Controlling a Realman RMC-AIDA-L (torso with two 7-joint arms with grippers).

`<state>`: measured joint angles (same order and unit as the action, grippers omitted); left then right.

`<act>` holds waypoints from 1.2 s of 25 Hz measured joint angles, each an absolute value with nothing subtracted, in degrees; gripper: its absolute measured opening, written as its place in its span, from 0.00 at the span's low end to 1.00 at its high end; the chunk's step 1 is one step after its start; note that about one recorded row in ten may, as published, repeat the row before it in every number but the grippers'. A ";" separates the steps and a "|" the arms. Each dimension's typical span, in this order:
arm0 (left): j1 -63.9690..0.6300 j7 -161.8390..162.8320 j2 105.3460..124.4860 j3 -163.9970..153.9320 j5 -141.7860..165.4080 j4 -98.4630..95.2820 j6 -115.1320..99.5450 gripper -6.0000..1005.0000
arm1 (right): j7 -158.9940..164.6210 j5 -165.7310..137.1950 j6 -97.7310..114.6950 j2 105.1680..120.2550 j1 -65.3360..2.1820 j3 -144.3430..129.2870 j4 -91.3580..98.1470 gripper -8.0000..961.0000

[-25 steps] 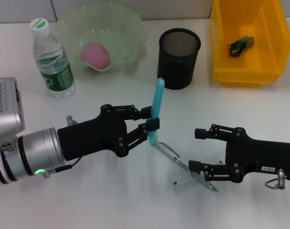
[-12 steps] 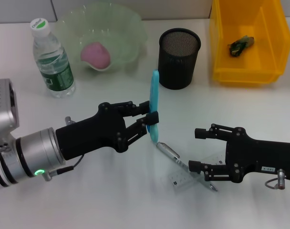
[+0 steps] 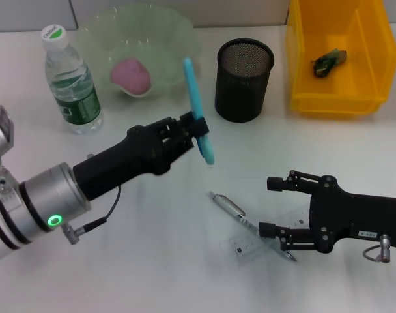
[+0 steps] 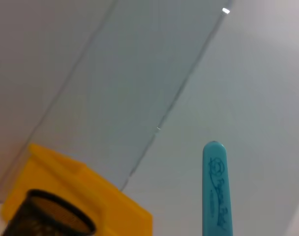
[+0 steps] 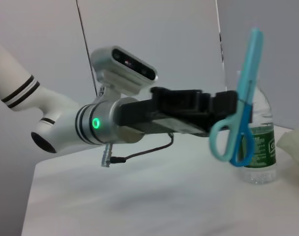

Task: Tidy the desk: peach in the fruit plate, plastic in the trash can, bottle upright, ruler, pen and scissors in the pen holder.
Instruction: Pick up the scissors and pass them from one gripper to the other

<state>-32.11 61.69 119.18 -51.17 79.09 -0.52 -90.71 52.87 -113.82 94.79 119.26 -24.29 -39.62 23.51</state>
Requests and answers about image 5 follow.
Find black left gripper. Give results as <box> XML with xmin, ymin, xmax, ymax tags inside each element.
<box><xmin>116</xmin><ymin>87</ymin><xmax>239</xmax><ymax>138</ymax></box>

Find blue scissors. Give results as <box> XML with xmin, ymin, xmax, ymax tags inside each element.
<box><xmin>209</xmin><ymin>27</ymin><xmax>265</xmax><ymax>168</ymax></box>

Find clear water bottle green label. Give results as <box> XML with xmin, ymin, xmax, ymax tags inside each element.
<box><xmin>236</xmin><ymin>70</ymin><xmax>278</xmax><ymax>185</ymax></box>

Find green translucent fruit bowl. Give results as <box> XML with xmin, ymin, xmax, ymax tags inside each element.
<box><xmin>275</xmin><ymin>127</ymin><xmax>299</xmax><ymax>173</ymax></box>

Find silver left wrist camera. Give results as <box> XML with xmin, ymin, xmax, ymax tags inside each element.
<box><xmin>90</xmin><ymin>45</ymin><xmax>159</xmax><ymax>95</ymax></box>

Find left arm connector cable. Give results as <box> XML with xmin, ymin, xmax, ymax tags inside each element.
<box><xmin>101</xmin><ymin>132</ymin><xmax>175</xmax><ymax>168</ymax></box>

